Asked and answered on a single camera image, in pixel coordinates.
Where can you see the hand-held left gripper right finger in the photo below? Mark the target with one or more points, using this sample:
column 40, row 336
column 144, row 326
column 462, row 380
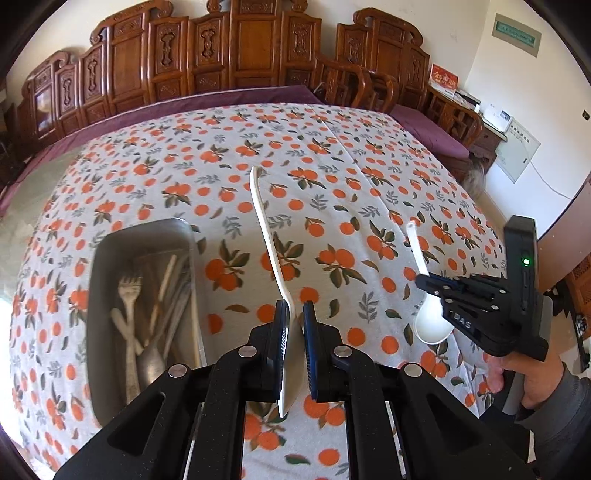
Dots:
column 310, row 341

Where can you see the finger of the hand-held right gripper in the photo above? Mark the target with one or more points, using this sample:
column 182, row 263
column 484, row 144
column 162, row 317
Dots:
column 461, row 321
column 436, row 285

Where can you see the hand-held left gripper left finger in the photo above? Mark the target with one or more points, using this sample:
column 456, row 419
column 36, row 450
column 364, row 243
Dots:
column 280, row 332

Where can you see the white plastic spoon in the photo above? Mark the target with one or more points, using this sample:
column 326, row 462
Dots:
column 431, row 325

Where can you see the white plastic knife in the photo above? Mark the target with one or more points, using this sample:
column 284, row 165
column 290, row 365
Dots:
column 270, row 240

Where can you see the wooden chopstick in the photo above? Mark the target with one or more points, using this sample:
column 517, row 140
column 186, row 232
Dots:
column 164, row 288
column 178, row 304

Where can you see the white plastic fork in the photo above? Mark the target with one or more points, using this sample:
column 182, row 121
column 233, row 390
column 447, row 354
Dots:
column 121, row 325

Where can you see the metal tray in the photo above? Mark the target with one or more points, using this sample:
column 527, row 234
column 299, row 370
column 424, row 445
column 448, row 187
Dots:
column 106, row 277

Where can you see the person's right forearm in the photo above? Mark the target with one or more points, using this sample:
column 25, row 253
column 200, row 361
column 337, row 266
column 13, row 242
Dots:
column 563, row 429

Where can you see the person's right hand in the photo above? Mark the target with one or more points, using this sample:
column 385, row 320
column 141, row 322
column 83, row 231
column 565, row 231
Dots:
column 538, row 383

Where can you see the orange print tablecloth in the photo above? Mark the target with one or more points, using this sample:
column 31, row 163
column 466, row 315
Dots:
column 369, row 194

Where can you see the short purple seat cushion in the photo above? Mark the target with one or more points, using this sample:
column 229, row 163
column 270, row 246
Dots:
column 429, row 129

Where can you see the wooden side cabinet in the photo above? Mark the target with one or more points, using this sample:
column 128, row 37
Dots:
column 466, row 122

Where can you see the white device box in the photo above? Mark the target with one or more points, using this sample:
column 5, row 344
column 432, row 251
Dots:
column 496, row 115

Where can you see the red desk calendar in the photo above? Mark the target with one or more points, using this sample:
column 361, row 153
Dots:
column 444, row 79

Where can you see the short carved wooden bench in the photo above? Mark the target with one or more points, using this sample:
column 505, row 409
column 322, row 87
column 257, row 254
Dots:
column 392, row 60

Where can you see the long purple seat cushion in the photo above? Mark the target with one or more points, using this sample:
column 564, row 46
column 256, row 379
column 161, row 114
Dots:
column 184, row 104

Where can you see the long carved wooden bench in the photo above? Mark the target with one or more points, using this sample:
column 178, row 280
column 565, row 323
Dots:
column 184, row 55

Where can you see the white wall panel box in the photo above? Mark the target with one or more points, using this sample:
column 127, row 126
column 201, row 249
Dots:
column 519, row 150

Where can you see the green framed wall plaque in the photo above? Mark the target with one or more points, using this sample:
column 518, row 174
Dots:
column 517, row 34

